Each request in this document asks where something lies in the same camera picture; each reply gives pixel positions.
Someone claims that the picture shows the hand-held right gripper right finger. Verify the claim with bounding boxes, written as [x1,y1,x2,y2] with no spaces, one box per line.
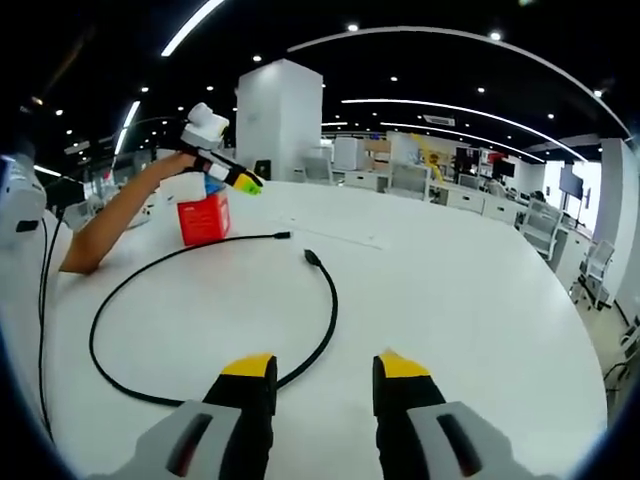
[372,348,521,480]

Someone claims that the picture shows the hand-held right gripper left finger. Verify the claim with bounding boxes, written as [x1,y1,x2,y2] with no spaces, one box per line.
[89,352,279,480]

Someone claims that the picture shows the black data cable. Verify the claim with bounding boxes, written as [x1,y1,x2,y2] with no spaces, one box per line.
[89,231,339,404]

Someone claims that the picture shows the white cardboard box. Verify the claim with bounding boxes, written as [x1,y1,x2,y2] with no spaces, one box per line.
[158,174,211,207]

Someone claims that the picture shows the red cardboard box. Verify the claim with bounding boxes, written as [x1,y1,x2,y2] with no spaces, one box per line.
[177,193,233,247]

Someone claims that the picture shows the white square pillar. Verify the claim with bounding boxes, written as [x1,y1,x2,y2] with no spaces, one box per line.
[235,58,324,182]

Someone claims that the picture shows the grey office chair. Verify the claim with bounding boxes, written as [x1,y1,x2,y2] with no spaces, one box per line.
[301,156,335,186]
[389,162,432,202]

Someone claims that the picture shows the white table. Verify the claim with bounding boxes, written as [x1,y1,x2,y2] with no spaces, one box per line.
[29,178,609,480]

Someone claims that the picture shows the white cabinet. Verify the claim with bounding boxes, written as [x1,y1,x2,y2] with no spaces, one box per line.
[333,137,360,171]

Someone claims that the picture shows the white worn device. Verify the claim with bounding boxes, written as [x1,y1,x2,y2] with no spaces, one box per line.
[0,154,49,249]

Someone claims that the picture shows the white mesh office chair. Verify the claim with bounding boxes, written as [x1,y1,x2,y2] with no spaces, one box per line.
[518,198,565,260]
[571,239,616,312]

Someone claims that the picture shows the black monitor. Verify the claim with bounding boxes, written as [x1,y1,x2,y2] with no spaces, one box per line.
[558,166,592,200]

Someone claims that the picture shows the black device cable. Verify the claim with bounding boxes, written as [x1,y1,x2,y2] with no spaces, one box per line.
[37,209,69,444]

